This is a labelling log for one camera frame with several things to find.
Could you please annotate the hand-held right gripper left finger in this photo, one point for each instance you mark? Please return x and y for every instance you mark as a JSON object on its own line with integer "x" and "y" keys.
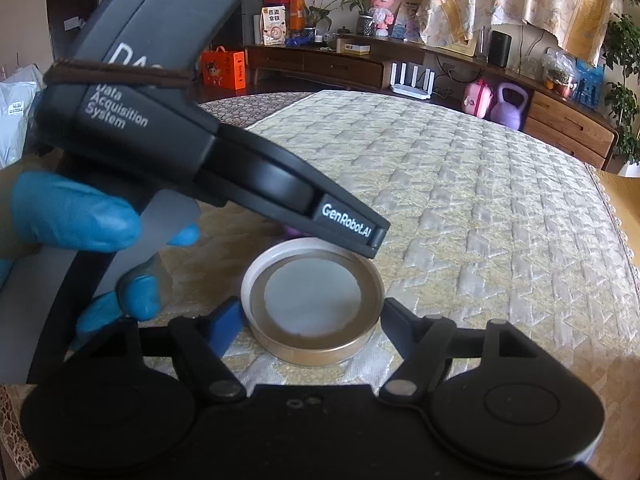
{"x": 227, "y": 325}

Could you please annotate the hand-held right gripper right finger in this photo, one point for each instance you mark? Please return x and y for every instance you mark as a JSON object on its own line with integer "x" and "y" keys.
{"x": 400, "y": 322}

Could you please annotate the round tin lid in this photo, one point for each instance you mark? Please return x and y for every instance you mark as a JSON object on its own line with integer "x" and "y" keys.
{"x": 310, "y": 300}

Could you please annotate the person's left hand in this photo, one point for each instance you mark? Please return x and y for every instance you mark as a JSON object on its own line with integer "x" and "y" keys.
{"x": 70, "y": 210}

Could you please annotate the brown fuzzy band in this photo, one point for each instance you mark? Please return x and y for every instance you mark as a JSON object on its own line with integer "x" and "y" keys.
{"x": 120, "y": 76}

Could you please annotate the orange gift bag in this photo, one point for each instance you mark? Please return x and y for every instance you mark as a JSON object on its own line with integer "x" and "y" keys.
{"x": 222, "y": 70}

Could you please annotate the black cabinet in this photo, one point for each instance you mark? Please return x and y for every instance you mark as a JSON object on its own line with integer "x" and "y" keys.
{"x": 250, "y": 25}

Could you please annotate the beige quilted tablecloth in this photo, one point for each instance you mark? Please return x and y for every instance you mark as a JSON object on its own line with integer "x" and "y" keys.
{"x": 450, "y": 185}

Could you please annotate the white plastic bag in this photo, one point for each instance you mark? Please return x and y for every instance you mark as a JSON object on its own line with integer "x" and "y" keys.
{"x": 15, "y": 110}

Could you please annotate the white and orange snack box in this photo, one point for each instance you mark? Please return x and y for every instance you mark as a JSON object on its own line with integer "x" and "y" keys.
{"x": 274, "y": 25}

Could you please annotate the brown wooden door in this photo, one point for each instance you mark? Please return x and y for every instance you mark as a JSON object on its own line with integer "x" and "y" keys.
{"x": 70, "y": 5}

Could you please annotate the red gift box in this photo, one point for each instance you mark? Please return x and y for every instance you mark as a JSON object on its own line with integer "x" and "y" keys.
{"x": 295, "y": 10}

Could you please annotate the small potted plant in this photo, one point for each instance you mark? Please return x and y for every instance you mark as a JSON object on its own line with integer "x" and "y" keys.
{"x": 312, "y": 27}

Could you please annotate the wooden television cabinet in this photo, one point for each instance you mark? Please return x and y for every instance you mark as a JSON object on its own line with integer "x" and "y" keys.
{"x": 350, "y": 67}

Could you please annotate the small cardboard box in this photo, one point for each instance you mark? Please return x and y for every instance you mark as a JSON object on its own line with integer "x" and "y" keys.
{"x": 352, "y": 46}

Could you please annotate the potted orchid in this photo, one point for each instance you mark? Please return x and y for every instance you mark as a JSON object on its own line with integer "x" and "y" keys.
{"x": 364, "y": 22}

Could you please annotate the pink toy suitcase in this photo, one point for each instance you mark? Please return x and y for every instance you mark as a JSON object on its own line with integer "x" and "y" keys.
{"x": 479, "y": 102}

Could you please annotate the purple kettlebell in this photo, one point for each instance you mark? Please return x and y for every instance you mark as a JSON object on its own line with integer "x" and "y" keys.
{"x": 510, "y": 112}

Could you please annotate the white router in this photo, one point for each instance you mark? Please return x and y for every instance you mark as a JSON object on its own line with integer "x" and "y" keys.
{"x": 412, "y": 80}

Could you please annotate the pink doll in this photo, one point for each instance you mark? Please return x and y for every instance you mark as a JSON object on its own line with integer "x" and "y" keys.
{"x": 384, "y": 7}

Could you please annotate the gold woven table runner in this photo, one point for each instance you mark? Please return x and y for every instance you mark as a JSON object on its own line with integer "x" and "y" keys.
{"x": 625, "y": 200}

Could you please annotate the white plant pot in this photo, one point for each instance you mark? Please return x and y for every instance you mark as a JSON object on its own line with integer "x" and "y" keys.
{"x": 631, "y": 167}

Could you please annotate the black speaker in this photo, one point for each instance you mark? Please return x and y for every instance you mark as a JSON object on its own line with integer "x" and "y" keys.
{"x": 498, "y": 49}

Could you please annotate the clear plastic bag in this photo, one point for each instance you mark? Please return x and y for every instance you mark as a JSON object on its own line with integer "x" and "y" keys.
{"x": 560, "y": 72}

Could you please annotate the tall green houseplant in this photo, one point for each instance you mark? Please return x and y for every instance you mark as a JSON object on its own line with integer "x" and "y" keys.
{"x": 622, "y": 105}

